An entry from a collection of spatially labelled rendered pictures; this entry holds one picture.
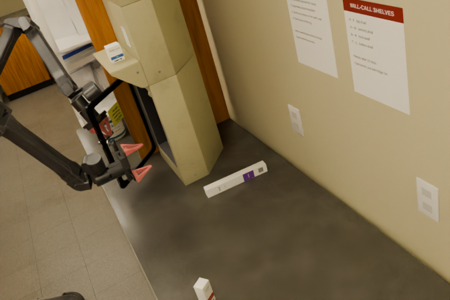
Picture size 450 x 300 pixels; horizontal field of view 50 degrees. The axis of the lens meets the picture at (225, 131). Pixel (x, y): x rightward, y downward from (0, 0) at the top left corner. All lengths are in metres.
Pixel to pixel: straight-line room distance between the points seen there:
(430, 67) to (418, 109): 0.13
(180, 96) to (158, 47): 0.21
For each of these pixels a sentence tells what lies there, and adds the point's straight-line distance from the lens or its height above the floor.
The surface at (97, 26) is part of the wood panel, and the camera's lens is 2.09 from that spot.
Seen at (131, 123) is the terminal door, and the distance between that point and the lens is 2.09.
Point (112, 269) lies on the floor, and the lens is 3.28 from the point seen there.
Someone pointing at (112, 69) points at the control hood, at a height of 1.51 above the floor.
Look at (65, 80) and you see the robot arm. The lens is 2.06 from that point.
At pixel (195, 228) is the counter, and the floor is 0.94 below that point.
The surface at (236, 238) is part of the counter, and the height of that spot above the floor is 0.94.
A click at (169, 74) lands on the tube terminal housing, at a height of 1.42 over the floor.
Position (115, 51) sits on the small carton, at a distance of 1.83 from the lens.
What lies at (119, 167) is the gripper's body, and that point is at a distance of 1.75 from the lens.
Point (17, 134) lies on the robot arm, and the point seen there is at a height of 1.48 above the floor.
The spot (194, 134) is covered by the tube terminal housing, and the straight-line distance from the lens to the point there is 1.93.
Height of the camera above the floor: 2.05
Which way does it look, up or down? 29 degrees down
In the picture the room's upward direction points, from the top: 16 degrees counter-clockwise
